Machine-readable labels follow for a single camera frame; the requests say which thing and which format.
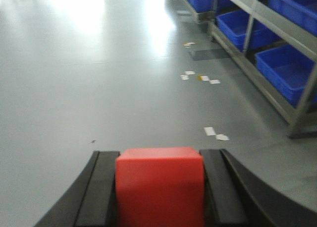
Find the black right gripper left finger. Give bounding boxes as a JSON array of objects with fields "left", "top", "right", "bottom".
[{"left": 35, "top": 151, "right": 120, "bottom": 227}]

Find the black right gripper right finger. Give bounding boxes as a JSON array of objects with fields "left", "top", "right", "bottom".
[{"left": 199, "top": 149, "right": 317, "bottom": 227}]

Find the red foam cube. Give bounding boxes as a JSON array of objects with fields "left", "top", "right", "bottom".
[{"left": 115, "top": 147, "right": 205, "bottom": 227}]

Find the blue rack bin near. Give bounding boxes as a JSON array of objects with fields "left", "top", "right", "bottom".
[{"left": 255, "top": 45, "right": 315, "bottom": 108}]

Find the grey metal storage rack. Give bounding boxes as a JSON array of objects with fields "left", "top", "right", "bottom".
[{"left": 182, "top": 0, "right": 317, "bottom": 139}]

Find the blue rack bin middle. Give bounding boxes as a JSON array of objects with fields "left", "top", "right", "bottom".
[{"left": 216, "top": 10, "right": 280, "bottom": 51}]

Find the blue upper rack bin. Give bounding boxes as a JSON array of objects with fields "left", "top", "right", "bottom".
[{"left": 268, "top": 0, "right": 317, "bottom": 35}]

